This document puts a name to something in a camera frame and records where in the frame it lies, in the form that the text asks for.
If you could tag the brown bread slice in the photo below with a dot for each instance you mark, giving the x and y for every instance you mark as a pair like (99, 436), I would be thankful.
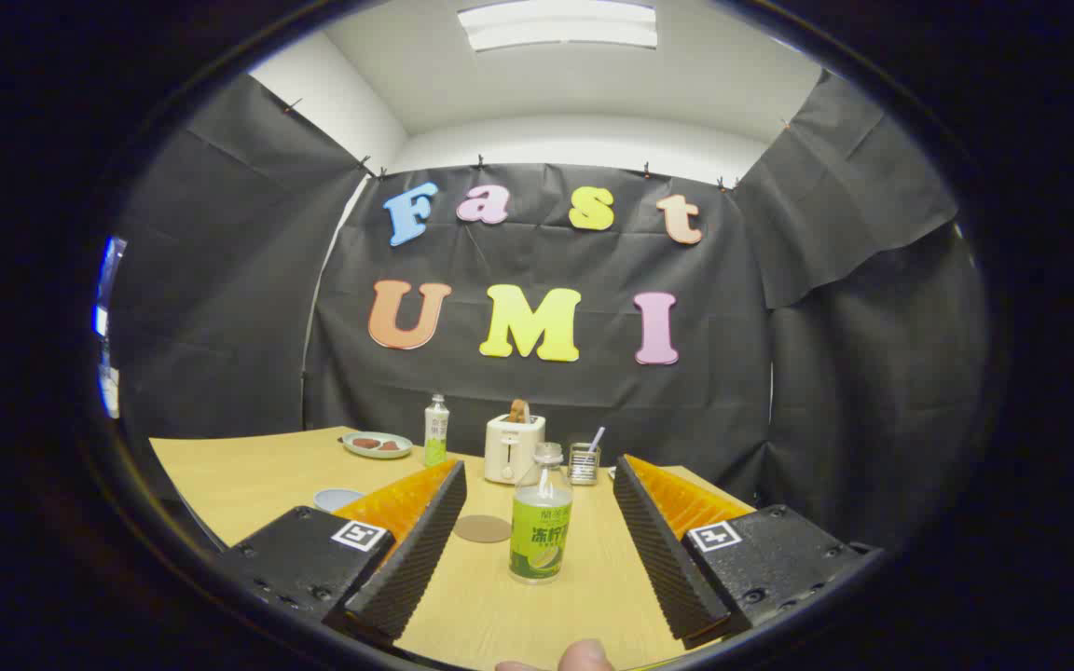
(519, 410)

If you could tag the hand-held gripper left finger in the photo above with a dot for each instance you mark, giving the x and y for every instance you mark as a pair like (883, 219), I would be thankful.
(420, 540)

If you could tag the white toaster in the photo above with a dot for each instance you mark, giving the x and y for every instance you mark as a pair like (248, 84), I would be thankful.
(511, 452)

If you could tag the pale blue cup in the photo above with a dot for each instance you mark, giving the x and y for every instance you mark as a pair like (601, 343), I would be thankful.
(337, 499)

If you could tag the pale green plate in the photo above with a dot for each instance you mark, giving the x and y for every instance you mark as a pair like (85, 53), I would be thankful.
(377, 453)

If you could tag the white spoon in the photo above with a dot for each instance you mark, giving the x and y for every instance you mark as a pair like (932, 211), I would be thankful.
(597, 438)

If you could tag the juice bottle green label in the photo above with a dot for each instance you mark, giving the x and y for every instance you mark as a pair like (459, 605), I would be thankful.
(540, 540)

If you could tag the round brown coaster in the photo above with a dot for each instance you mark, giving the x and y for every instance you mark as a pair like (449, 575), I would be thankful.
(482, 529)

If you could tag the bright window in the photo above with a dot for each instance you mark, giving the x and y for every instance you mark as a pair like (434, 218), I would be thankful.
(110, 280)

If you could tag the wooden table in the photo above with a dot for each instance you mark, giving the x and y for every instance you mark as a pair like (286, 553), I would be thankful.
(248, 485)

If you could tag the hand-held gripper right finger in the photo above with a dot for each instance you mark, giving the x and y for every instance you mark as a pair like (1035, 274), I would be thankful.
(658, 550)

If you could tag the tall capped green drink bottle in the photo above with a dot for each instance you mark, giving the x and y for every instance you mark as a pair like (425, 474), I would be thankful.
(435, 438)

